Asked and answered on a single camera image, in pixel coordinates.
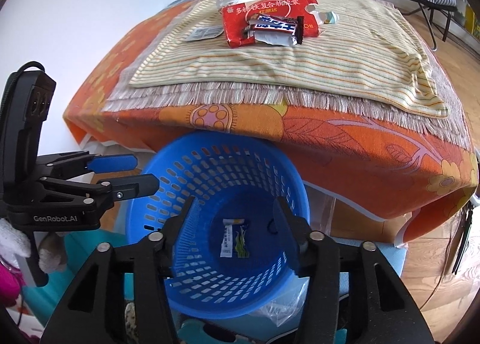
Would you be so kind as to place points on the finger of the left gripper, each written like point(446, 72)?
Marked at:
point(112, 163)
point(131, 186)

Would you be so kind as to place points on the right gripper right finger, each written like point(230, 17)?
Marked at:
point(293, 232)

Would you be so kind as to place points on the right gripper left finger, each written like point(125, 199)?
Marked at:
point(171, 231)

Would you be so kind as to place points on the red cardboard medicine box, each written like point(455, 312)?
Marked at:
point(235, 18)

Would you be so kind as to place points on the blue plastic trash basket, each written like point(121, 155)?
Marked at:
point(230, 177)

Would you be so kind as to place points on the white gloved left hand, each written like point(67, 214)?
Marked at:
point(51, 250)

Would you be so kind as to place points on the small wrapper in basket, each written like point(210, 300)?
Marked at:
point(234, 239)

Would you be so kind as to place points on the clear plastic bag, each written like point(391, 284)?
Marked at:
point(284, 307)

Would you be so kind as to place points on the orange floral bedspread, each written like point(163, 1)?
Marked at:
point(378, 168)

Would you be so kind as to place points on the black tripod stand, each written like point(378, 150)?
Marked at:
point(467, 216)

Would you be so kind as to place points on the grey foil sachet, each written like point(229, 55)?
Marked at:
point(205, 33)

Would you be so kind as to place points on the fringed pinkish woven blanket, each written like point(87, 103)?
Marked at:
point(452, 129)

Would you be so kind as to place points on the striped yellow towel blanket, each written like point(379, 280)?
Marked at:
point(371, 52)

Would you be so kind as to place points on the snack bar wrapper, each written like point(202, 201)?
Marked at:
point(275, 30)

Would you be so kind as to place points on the teal fruit print packet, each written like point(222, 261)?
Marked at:
point(326, 18)

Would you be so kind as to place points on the yellow crate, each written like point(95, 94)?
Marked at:
point(472, 24)

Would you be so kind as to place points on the white ring light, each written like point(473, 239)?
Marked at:
point(475, 199)

